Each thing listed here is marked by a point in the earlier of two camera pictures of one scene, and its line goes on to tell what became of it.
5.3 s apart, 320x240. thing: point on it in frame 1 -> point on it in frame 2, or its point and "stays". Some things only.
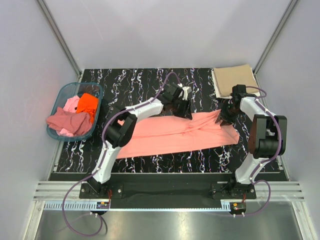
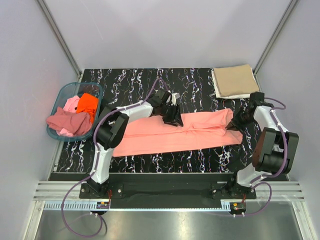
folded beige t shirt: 226,77 stays
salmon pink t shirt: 170,133 stays
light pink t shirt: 70,105 stays
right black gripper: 226,120 -> 234,124
